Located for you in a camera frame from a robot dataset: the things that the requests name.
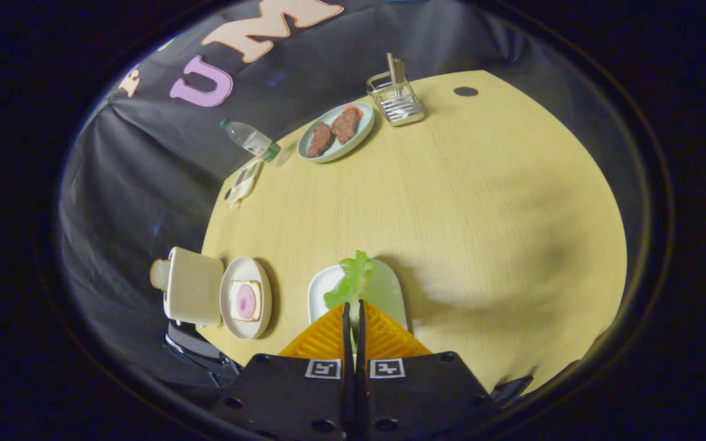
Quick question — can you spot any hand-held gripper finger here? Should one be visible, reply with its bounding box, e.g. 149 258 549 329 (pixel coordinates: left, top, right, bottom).
356 299 504 440
215 301 354 440

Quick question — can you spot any green lettuce leaf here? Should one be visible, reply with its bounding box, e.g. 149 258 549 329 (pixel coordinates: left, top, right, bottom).
324 250 373 310

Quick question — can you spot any plain white bread slice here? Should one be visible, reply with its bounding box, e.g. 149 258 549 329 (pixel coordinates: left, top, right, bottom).
150 258 173 292

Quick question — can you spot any white square plate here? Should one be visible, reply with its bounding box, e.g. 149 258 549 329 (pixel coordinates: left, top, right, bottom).
308 258 410 334

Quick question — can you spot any bread slice under ham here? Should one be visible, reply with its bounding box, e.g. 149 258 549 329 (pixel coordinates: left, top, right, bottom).
229 280 262 322

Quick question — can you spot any pink ham slice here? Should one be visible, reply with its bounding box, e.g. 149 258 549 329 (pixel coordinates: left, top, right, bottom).
236 284 257 320

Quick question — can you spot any white round plate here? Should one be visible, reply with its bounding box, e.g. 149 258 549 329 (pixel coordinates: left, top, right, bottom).
219 256 273 341

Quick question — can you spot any dark ribbed object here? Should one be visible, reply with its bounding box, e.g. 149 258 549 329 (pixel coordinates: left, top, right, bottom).
164 321 240 383

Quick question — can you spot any white toaster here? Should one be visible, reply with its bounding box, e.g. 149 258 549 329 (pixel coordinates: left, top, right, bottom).
163 246 225 328

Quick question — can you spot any white divided seasoning tray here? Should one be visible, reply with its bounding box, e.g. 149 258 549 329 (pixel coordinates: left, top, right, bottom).
224 159 263 209

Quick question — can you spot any pale blue round plate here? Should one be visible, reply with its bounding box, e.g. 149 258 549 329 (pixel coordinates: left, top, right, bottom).
297 102 376 164

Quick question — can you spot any brown meat patty orange edge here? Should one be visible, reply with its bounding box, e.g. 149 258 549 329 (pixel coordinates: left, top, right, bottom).
331 105 363 145

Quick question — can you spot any clear plastic water bottle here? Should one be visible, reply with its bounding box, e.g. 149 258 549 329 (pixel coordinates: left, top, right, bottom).
219 118 289 167

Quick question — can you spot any clear utensil holder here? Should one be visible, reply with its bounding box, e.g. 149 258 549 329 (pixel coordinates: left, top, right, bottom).
365 70 425 127

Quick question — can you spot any wooden utensil handle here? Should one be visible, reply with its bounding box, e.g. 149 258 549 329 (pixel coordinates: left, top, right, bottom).
387 53 406 86

